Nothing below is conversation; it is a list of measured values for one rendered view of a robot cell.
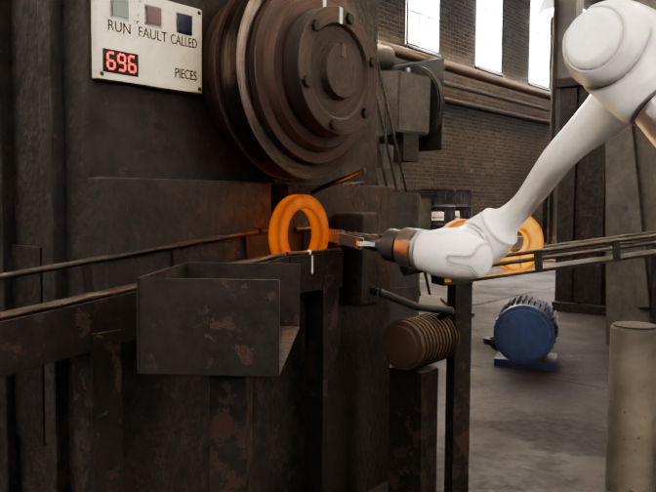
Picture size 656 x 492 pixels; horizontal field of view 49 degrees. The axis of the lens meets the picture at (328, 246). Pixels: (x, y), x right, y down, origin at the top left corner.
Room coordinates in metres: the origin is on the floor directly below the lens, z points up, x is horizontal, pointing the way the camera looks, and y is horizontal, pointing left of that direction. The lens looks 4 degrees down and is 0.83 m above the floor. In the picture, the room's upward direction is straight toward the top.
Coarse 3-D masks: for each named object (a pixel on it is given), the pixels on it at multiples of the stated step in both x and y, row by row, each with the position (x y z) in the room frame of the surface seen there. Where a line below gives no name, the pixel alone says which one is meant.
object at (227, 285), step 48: (144, 288) 1.02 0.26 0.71; (192, 288) 1.01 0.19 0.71; (240, 288) 1.01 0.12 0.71; (288, 288) 1.26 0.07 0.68; (144, 336) 1.02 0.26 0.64; (192, 336) 1.01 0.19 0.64; (240, 336) 1.01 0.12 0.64; (288, 336) 1.20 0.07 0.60; (240, 384) 1.13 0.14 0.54; (240, 432) 1.13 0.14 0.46; (240, 480) 1.13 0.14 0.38
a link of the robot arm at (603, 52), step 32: (608, 0) 1.09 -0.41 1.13; (576, 32) 1.08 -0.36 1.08; (608, 32) 1.04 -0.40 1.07; (640, 32) 1.04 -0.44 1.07; (576, 64) 1.08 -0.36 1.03; (608, 64) 1.05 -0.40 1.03; (640, 64) 1.05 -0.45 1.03; (608, 96) 1.09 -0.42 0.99; (640, 96) 1.06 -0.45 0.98; (640, 128) 1.10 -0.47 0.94
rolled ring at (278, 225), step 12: (288, 204) 1.64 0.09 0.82; (300, 204) 1.67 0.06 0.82; (312, 204) 1.70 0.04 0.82; (276, 216) 1.63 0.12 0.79; (288, 216) 1.64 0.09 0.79; (312, 216) 1.73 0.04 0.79; (324, 216) 1.74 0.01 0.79; (276, 228) 1.62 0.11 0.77; (312, 228) 1.74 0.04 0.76; (324, 228) 1.74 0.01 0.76; (276, 240) 1.61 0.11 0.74; (312, 240) 1.74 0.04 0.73; (324, 240) 1.74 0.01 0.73; (276, 252) 1.62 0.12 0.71
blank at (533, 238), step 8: (528, 224) 1.95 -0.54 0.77; (536, 224) 1.96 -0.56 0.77; (520, 232) 1.98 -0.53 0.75; (528, 232) 1.95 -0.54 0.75; (536, 232) 1.96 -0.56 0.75; (528, 240) 1.96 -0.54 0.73; (536, 240) 1.96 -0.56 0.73; (528, 248) 1.95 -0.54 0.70; (536, 248) 1.96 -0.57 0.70; (520, 256) 1.95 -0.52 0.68; (528, 256) 1.95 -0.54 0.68; (520, 264) 1.95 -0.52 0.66; (528, 264) 1.95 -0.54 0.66
